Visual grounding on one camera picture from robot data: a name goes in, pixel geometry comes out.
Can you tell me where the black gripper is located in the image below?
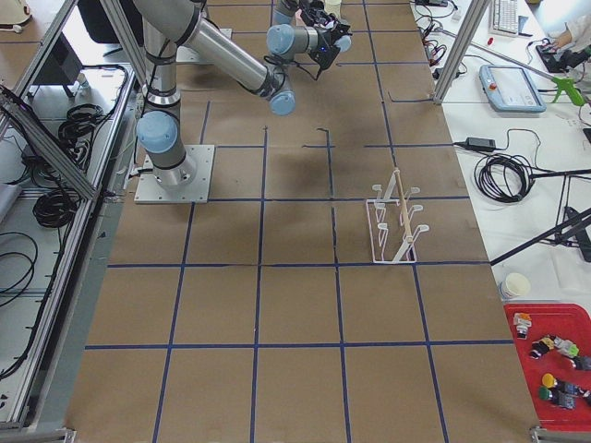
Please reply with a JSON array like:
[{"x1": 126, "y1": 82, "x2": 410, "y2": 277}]
[
  {"x1": 316, "y1": 21, "x2": 352, "y2": 69},
  {"x1": 299, "y1": 0, "x2": 334, "y2": 28}
]

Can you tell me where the light blue plastic cup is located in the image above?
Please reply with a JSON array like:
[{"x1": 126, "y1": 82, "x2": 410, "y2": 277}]
[{"x1": 334, "y1": 35, "x2": 352, "y2": 53}]

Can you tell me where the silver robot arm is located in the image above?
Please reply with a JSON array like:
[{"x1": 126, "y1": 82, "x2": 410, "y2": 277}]
[
  {"x1": 271, "y1": 0, "x2": 338, "y2": 27},
  {"x1": 134, "y1": 1, "x2": 352, "y2": 188}
]

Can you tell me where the white paper cup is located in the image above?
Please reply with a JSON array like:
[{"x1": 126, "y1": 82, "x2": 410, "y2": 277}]
[{"x1": 500, "y1": 272, "x2": 531, "y2": 300}]

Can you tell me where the black power adapter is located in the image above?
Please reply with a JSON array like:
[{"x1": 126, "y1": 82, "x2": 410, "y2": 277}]
[{"x1": 465, "y1": 137, "x2": 497, "y2": 152}]

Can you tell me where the blue teach pendant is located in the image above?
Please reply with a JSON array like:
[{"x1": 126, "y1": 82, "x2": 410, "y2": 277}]
[{"x1": 478, "y1": 65, "x2": 547, "y2": 114}]

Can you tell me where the red parts tray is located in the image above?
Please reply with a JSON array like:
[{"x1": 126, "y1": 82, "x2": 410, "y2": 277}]
[{"x1": 504, "y1": 303, "x2": 590, "y2": 432}]

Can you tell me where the aluminium frame post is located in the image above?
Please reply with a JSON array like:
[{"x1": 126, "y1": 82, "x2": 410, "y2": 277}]
[{"x1": 433, "y1": 0, "x2": 489, "y2": 104}]

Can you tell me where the white wire cup rack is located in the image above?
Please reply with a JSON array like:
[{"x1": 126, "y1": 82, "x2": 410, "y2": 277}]
[{"x1": 365, "y1": 167, "x2": 429, "y2": 265}]

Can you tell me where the coiled black cable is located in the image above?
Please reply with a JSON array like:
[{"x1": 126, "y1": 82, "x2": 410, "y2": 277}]
[{"x1": 474, "y1": 154, "x2": 537, "y2": 203}]

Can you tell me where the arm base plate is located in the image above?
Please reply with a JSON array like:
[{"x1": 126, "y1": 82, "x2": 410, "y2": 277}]
[{"x1": 134, "y1": 145, "x2": 215, "y2": 204}]

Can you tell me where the green handled reach tool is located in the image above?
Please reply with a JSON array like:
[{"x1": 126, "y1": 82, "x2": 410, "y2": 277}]
[{"x1": 470, "y1": 42, "x2": 588, "y2": 107}]

